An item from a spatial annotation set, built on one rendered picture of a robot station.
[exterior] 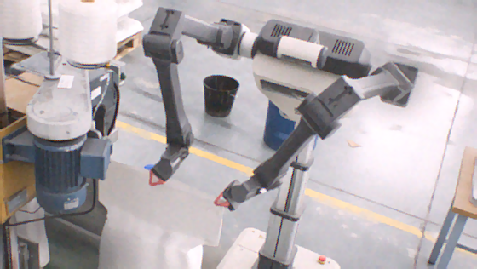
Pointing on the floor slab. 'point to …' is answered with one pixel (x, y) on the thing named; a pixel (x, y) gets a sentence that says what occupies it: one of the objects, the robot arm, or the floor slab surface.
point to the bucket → (219, 94)
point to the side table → (459, 205)
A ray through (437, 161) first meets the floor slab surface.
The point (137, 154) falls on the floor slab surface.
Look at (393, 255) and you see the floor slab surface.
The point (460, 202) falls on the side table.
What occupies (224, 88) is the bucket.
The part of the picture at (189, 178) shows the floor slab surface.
